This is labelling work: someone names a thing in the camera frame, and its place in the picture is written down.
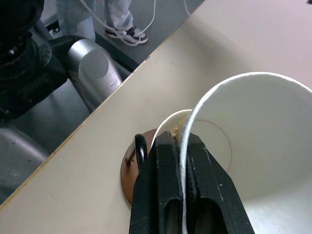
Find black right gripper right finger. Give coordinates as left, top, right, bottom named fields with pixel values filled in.
left=186, top=133, right=255, bottom=234

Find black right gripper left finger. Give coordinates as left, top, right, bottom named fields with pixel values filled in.
left=129, top=131, right=184, bottom=234

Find white paper cup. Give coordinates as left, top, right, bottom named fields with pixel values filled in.
left=175, top=72, right=312, bottom=234
left=151, top=109, right=194, bottom=156

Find silver robot body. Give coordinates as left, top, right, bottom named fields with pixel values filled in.
left=0, top=19, right=130, bottom=203

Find black and white sneaker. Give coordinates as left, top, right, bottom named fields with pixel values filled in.
left=104, top=26, right=149, bottom=46

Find person's leg grey jeans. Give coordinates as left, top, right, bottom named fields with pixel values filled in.
left=103, top=0, right=134, bottom=32

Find wire cup holder wooden base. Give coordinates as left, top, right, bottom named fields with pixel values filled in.
left=120, top=129, right=158, bottom=207

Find white cable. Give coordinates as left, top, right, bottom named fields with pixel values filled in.
left=80, top=0, right=193, bottom=46

